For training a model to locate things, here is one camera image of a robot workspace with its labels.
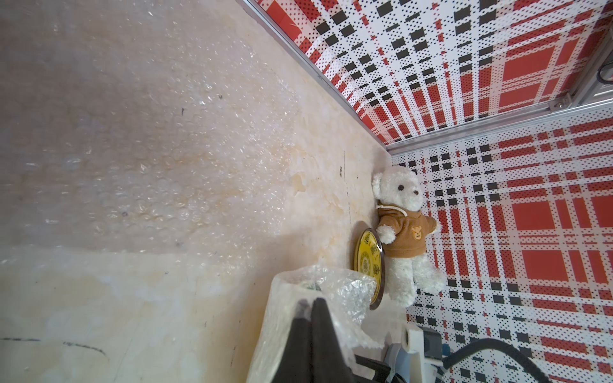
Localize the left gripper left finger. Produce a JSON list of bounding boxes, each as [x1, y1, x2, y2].
[[272, 299, 312, 383]]

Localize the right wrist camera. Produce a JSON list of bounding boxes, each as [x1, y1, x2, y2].
[[384, 322, 443, 383]]

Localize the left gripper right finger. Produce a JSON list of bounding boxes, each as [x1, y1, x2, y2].
[[311, 298, 354, 383]]

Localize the white teddy bear brown shirt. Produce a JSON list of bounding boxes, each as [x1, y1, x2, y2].
[[372, 166, 446, 308]]

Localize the yellow patterned plate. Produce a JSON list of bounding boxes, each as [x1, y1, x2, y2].
[[353, 228, 386, 311]]

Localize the bubble wrap around yellow plate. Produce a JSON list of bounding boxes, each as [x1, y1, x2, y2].
[[0, 0, 336, 255]]

